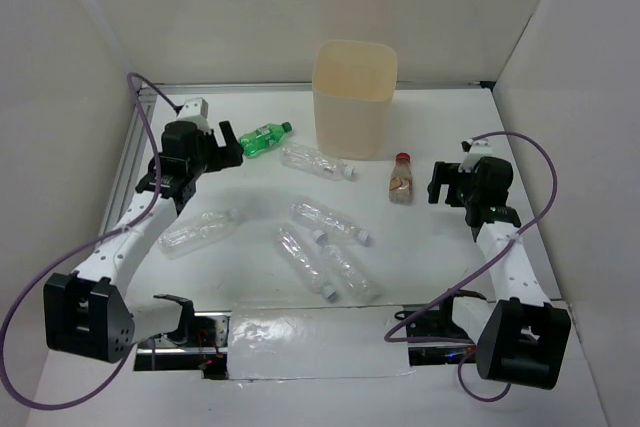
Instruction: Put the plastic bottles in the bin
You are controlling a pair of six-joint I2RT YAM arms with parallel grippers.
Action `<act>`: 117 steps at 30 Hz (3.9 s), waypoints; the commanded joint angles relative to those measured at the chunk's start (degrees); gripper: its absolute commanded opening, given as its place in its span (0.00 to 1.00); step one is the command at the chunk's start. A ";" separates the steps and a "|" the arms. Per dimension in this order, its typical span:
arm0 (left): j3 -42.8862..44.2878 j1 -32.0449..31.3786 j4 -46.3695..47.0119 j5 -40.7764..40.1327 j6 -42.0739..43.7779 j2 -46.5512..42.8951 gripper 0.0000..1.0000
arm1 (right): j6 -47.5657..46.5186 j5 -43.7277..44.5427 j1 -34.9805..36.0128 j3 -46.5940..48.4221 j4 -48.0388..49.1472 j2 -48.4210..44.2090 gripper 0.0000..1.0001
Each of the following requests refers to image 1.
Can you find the clear bottle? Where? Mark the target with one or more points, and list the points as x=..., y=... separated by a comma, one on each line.
x=314, y=162
x=300, y=259
x=317, y=216
x=188, y=235
x=347, y=268

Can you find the green plastic bottle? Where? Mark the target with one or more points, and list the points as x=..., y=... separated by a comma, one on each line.
x=264, y=138

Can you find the red cap labelled bottle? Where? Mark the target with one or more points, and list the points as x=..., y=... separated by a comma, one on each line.
x=401, y=180

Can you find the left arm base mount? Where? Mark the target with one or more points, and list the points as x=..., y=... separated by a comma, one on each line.
x=205, y=351

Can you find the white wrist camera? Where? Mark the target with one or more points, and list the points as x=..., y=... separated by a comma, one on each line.
x=474, y=151
x=195, y=110

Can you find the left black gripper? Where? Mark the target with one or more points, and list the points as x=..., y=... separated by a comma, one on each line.
x=224, y=156

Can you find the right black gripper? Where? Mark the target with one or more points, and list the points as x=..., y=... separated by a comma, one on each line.
x=442, y=171

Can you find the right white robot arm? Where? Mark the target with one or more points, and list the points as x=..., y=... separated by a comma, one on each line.
x=522, y=338

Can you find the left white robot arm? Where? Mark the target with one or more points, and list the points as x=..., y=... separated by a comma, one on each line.
x=85, y=311

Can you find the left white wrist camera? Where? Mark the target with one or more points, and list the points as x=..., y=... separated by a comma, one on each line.
x=195, y=110

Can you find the beige plastic bin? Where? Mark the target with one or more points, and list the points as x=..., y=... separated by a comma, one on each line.
x=353, y=84

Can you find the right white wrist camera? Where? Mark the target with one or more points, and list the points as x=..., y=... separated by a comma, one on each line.
x=474, y=151

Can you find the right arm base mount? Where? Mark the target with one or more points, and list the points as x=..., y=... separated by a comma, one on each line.
x=451, y=345

